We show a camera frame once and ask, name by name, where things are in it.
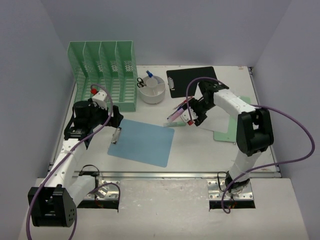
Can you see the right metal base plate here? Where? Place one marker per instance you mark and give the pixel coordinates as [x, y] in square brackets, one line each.
[216, 189]

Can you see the red pen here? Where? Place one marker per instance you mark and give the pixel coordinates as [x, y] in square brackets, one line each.
[181, 103]

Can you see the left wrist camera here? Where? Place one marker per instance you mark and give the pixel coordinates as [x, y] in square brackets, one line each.
[99, 97]

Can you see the black handled scissors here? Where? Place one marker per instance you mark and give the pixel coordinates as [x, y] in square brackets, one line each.
[140, 83]

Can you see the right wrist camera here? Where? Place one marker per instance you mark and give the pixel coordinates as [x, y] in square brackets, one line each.
[188, 115]

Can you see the blue clipboard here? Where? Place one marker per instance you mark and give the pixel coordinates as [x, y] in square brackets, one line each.
[142, 142]

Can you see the green clipboard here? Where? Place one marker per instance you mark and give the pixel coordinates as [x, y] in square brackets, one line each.
[230, 136]

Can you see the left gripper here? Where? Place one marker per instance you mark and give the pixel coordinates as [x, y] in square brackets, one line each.
[114, 116]

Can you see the pink highlighter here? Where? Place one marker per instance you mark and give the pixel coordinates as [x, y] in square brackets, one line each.
[175, 115]

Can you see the green mesh file organizer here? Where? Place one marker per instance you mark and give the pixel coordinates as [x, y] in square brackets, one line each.
[111, 64]

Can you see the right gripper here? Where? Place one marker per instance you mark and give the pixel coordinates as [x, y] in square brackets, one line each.
[201, 117]

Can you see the white clipboard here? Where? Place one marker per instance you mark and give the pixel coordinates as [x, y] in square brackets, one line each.
[217, 120]

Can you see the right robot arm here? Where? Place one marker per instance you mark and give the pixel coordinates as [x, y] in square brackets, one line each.
[254, 132]

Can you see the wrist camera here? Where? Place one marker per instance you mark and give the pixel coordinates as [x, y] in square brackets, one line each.
[99, 97]
[188, 115]

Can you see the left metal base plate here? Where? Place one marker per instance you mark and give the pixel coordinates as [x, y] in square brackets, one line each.
[108, 190]

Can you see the metal base plate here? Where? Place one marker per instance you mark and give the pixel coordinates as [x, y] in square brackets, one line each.
[216, 189]
[108, 190]

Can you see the white round desk organizer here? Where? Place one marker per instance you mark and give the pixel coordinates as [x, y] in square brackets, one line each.
[152, 93]

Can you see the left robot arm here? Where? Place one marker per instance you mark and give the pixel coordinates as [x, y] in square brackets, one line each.
[54, 202]

